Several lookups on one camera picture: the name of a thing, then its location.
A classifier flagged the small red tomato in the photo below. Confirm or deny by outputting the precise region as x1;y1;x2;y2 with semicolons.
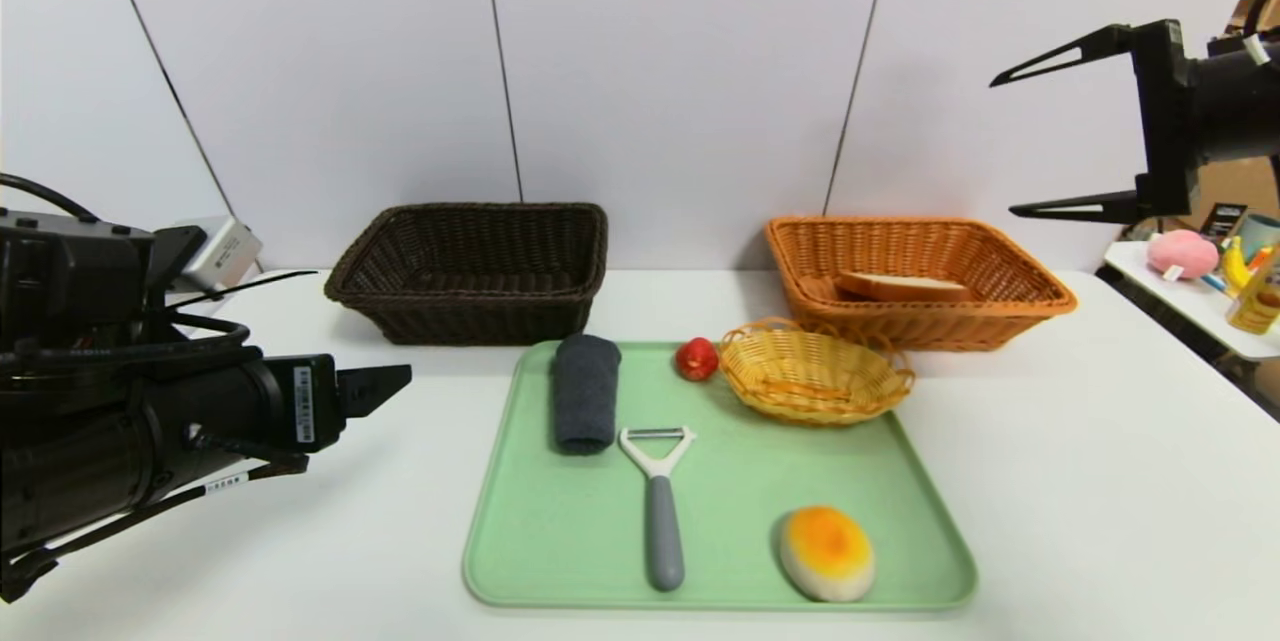
675;337;721;383

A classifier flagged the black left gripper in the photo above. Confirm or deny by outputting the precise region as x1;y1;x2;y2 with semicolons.
157;353;413;454

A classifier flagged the yellow drink bottle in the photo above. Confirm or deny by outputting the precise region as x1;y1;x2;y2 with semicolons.
1226;251;1280;336

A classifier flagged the yellow banana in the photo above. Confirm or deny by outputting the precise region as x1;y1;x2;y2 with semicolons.
1220;236;1256;294

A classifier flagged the small black card box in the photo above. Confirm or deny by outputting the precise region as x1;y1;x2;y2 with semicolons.
1198;203;1248;242

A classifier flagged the large dark brown wicker basket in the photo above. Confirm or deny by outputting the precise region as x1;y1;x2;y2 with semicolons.
324;202;610;346

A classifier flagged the white peeler with grey handle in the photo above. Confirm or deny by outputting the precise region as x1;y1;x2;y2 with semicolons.
618;426;698;593

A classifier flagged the large orange wicker basket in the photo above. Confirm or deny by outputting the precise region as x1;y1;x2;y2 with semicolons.
765;216;1079;353

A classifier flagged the teal cup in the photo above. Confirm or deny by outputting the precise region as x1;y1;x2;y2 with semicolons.
1237;214;1280;262

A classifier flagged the pink plush toy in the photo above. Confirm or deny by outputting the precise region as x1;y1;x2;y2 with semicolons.
1146;229;1221;282

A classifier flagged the white bun with orange top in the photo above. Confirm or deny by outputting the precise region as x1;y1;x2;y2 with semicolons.
779;505;879;604

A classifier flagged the white side table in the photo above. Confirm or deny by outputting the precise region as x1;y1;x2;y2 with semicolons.
1095;239;1280;362

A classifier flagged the white bread slice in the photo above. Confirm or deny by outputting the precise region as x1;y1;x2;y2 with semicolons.
835;269;973;303

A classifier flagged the dark grey towel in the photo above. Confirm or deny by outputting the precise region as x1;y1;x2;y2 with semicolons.
552;333;623;456

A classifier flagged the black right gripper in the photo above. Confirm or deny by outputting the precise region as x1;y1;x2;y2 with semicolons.
989;18;1280;225

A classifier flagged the small yellow wicker basket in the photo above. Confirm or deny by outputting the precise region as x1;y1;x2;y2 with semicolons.
719;317;916;427

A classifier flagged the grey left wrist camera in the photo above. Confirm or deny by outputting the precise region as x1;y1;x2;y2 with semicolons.
175;216;264;294

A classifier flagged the light green plastic tray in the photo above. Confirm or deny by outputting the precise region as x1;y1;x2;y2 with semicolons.
462;339;979;612

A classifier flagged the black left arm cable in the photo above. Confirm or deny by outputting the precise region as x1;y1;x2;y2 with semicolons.
0;173;251;367

